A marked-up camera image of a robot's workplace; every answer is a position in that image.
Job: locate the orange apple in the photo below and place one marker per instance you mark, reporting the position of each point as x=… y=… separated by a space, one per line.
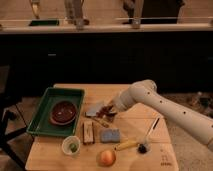
x=106 y=158

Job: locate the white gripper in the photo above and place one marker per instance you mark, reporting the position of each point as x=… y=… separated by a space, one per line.
x=122 y=102

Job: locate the black chair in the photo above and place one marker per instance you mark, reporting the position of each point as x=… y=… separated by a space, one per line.
x=7 y=100

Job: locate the dark purple grapes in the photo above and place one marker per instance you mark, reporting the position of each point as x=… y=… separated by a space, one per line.
x=106 y=110

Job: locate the yellow handled knife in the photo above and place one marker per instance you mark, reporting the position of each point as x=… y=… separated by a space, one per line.
x=125 y=145

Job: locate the green plastic tray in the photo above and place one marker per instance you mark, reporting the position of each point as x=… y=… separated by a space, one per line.
x=40 y=124

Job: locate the grey cloth piece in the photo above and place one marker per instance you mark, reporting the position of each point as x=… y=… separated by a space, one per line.
x=91 y=112

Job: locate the blue sponge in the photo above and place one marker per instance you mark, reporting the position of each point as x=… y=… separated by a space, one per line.
x=110 y=136

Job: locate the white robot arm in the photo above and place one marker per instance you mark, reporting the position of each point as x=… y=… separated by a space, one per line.
x=199 y=126

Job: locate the brown wooden bowl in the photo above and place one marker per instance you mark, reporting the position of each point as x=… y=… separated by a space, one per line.
x=63 y=113

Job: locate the wooden stick utensil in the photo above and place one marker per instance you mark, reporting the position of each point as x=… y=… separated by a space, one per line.
x=100 y=122

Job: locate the wooden block brush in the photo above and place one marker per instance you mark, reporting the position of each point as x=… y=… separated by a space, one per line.
x=88 y=132

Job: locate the white handled dish brush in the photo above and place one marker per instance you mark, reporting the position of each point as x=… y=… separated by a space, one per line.
x=143 y=146

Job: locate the white cup with green item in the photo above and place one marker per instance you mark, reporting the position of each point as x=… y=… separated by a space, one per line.
x=71 y=145

